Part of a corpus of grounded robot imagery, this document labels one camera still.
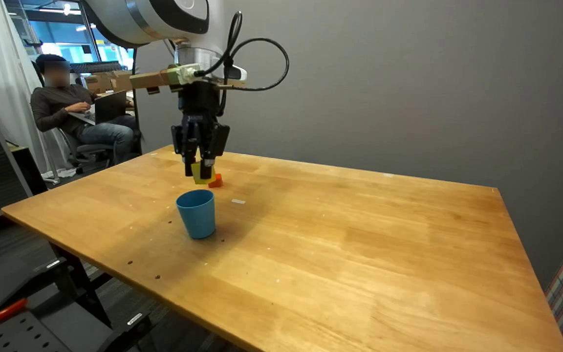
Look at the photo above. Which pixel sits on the red cube block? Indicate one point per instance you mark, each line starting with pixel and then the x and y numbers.
pixel 216 181

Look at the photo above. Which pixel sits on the small white scrap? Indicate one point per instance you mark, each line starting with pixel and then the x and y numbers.
pixel 238 203

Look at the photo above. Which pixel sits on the seated person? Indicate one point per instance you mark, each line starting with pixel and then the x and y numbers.
pixel 68 105

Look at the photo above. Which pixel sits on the blue plastic cup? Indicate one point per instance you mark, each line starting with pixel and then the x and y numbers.
pixel 197 216

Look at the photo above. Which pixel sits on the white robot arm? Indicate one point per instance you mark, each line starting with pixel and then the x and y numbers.
pixel 146 17

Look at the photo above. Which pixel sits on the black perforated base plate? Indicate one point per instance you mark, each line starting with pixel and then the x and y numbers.
pixel 29 334

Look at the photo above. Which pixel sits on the wooden mount board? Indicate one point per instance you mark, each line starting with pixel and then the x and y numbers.
pixel 132 82

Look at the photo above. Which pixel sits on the black table leg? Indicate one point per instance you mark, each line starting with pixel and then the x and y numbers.
pixel 79 281

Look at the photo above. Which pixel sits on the white curtain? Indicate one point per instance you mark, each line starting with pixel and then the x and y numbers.
pixel 1 60

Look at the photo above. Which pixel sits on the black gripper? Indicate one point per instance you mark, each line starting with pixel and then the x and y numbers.
pixel 201 115

